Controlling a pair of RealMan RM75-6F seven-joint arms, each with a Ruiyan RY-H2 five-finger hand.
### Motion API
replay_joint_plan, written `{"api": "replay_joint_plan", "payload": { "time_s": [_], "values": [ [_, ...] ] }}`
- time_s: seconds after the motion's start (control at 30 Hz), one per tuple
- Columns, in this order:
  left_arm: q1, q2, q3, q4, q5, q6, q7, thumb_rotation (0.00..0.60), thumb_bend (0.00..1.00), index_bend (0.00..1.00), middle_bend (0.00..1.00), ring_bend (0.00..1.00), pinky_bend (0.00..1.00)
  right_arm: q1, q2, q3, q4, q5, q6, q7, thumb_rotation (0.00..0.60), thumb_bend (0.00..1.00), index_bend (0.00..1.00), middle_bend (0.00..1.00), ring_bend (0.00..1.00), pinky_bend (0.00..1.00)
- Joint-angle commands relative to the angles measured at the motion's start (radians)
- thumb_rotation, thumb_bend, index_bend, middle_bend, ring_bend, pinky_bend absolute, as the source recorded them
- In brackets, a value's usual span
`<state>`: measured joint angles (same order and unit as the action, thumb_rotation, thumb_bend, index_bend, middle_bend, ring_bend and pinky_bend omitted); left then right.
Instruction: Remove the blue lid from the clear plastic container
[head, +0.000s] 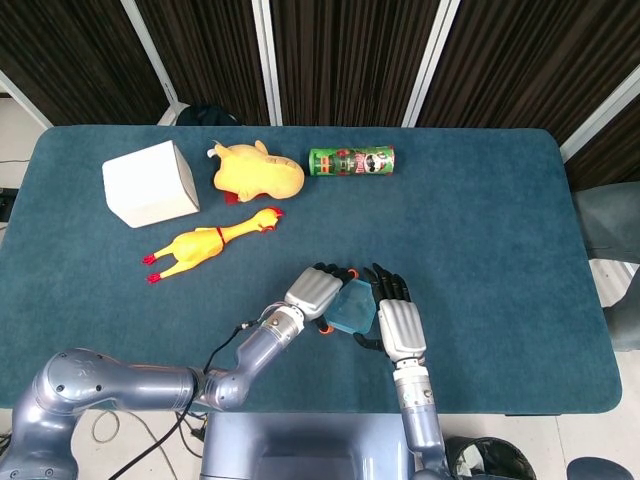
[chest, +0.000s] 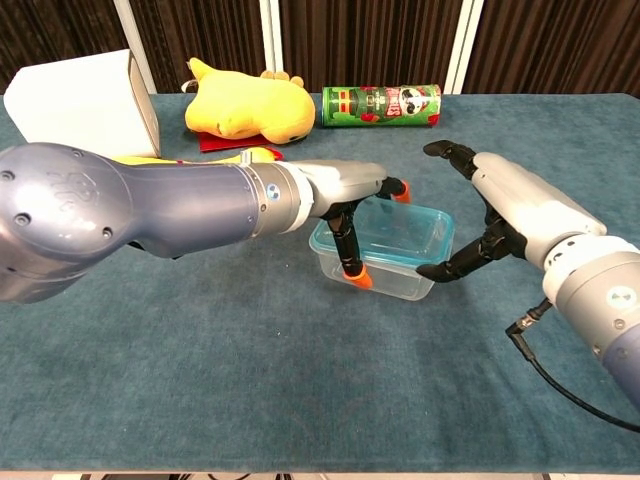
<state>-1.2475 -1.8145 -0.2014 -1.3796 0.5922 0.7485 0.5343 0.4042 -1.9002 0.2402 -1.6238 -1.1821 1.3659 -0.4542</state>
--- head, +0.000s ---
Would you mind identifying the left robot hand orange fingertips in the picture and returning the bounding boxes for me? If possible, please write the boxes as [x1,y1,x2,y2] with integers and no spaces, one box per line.
[283,262,360,335]

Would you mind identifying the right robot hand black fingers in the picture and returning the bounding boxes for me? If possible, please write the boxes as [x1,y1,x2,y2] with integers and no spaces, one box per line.
[352,263,428,365]

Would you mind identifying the blue container lid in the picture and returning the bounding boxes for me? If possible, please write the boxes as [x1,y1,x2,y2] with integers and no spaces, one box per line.
[327,278,375,335]

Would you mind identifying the white rectangular box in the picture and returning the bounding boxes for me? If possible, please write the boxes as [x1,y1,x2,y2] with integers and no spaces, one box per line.
[101,139,201,229]

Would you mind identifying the teal table cover cloth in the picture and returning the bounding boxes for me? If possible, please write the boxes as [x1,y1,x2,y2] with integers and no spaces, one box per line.
[0,124,624,416]

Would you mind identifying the yellow rubber chicken toy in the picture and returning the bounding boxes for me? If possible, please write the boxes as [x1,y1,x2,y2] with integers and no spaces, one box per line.
[143,207,285,285]

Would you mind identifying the yellow plush toy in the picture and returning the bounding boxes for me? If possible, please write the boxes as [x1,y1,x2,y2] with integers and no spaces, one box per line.
[207,139,306,203]

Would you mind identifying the green chips can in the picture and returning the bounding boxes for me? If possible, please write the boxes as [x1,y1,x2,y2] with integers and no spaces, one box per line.
[307,145,396,178]

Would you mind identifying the blue-grey robot torso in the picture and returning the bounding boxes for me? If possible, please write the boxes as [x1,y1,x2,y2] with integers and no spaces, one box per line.
[199,412,416,480]

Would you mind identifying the black trash bin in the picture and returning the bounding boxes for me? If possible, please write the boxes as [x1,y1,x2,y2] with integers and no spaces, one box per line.
[444,436,539,480]

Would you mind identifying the grey chair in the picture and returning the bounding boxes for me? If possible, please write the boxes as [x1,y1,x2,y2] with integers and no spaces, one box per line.
[572,182,640,354]

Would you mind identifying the black floor cable bundle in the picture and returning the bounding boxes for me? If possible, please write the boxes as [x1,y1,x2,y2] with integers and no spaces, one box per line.
[174,409,209,445]

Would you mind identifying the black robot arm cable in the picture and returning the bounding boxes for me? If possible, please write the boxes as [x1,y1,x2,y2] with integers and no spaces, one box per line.
[112,319,256,480]

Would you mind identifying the white partition frame post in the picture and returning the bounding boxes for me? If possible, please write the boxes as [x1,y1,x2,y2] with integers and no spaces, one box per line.
[251,0,284,126]
[559,64,640,162]
[119,0,189,126]
[402,0,461,127]
[0,68,54,129]

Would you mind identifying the pale floor cable loop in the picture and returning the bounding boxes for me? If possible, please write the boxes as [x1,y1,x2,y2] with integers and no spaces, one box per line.
[92,409,179,480]

